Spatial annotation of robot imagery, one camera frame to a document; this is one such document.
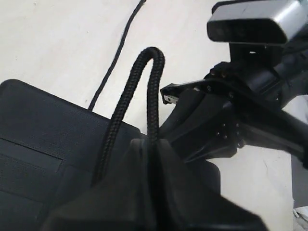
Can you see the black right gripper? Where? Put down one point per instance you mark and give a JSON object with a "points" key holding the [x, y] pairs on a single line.
{"points": [[203, 124]]}

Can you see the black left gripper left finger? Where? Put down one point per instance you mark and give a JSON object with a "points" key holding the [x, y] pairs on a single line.
{"points": [[120, 202]]}

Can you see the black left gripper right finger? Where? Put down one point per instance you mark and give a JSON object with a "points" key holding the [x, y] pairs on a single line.
{"points": [[186, 204]]}

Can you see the black plastic carrying case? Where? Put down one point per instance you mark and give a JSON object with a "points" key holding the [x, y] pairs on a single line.
{"points": [[48, 150]]}

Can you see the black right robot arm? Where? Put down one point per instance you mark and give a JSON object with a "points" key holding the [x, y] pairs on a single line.
{"points": [[279, 131]]}

